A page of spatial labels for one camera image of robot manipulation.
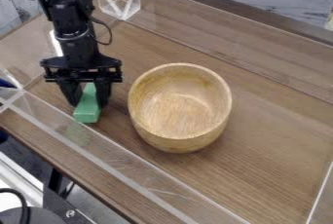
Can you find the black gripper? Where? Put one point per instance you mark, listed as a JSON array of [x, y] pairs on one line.
[[81, 64]]

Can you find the green rectangular block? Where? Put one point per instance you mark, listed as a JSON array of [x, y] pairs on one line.
[[87, 110]]

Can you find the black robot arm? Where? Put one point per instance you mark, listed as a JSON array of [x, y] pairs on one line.
[[71, 17]]

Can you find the brown wooden bowl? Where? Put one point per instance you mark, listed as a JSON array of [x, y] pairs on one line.
[[179, 104]]

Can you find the blue object at edge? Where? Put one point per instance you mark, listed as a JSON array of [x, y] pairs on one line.
[[5, 84]]

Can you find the black table leg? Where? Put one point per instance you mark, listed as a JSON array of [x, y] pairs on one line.
[[55, 181]]

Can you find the clear acrylic corner bracket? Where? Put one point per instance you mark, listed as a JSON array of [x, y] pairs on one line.
[[120, 9]]

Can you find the grey metal base plate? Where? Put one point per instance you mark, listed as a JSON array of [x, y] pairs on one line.
[[69, 214]]

